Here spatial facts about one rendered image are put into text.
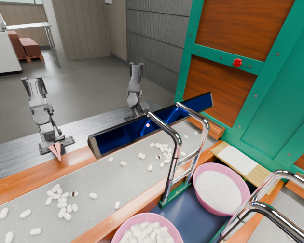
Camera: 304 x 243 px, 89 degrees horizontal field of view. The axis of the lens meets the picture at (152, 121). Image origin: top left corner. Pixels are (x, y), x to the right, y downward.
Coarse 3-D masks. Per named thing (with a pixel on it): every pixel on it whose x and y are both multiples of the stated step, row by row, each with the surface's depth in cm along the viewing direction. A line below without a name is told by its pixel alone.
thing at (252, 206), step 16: (272, 176) 44; (288, 176) 40; (256, 192) 49; (240, 208) 57; (256, 208) 34; (272, 208) 32; (224, 224) 66; (240, 224) 39; (288, 224) 30; (224, 240) 46
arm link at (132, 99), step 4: (140, 92) 90; (128, 96) 81; (132, 96) 81; (136, 96) 82; (140, 96) 90; (128, 100) 81; (132, 100) 81; (136, 100) 81; (128, 104) 84; (132, 104) 81; (136, 104) 83
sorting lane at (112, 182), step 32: (192, 128) 114; (128, 160) 86; (160, 160) 88; (32, 192) 68; (64, 192) 69; (96, 192) 70; (128, 192) 72; (0, 224) 58; (32, 224) 59; (64, 224) 60; (96, 224) 60
